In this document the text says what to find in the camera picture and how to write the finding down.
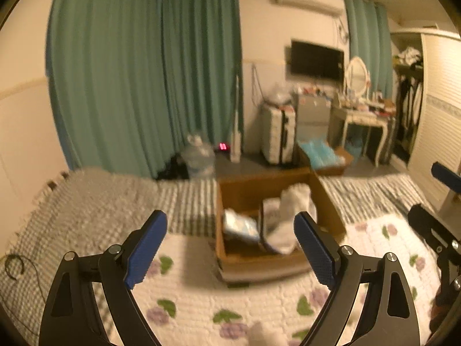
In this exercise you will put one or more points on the floral quilted mat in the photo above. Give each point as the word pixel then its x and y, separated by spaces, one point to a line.
pixel 201 284

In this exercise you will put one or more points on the brown cardboard box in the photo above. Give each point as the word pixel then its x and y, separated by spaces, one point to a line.
pixel 259 268

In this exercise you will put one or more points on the clear plastic bag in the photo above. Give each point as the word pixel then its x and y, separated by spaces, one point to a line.
pixel 279 93

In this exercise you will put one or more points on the white suitcase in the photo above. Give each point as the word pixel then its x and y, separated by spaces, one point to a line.
pixel 275 133

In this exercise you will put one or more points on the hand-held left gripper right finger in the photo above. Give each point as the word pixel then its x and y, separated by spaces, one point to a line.
pixel 317 252

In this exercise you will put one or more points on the small floor cardboard box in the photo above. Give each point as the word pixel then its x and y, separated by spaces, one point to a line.
pixel 342 164

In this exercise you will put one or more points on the white oval mirror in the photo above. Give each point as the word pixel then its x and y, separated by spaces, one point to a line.
pixel 356 77

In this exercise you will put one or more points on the white towel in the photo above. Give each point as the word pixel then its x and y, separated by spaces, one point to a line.
pixel 297 198

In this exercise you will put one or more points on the black wall television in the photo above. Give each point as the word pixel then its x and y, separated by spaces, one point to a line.
pixel 317 59

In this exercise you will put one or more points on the light blue packet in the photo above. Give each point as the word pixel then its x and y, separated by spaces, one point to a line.
pixel 241 225

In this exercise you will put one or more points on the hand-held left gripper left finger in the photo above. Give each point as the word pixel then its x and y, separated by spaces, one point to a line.
pixel 144 252

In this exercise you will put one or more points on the clear water jug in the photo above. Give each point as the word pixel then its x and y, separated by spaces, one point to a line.
pixel 198 158

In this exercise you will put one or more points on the wide teal curtain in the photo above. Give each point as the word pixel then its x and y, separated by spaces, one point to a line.
pixel 108 79

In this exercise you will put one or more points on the clothes pile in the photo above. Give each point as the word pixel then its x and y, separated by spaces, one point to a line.
pixel 408 56

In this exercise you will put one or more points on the dark cloth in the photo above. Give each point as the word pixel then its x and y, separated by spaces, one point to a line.
pixel 173 169

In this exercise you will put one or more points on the grey small fridge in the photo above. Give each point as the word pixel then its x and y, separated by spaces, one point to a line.
pixel 313 115

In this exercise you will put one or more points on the white wardrobe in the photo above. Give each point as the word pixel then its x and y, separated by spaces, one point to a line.
pixel 435 122

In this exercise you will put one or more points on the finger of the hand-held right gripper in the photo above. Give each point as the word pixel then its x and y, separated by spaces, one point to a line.
pixel 435 230
pixel 446 176

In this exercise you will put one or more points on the row of cosmetics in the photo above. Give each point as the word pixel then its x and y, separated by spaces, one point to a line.
pixel 367 102

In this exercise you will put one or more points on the white floor mop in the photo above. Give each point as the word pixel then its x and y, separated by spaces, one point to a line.
pixel 236 144

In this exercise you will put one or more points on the white dressing table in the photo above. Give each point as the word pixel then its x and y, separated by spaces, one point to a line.
pixel 360 117

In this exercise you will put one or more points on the narrow teal curtain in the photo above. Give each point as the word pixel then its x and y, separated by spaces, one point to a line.
pixel 367 36

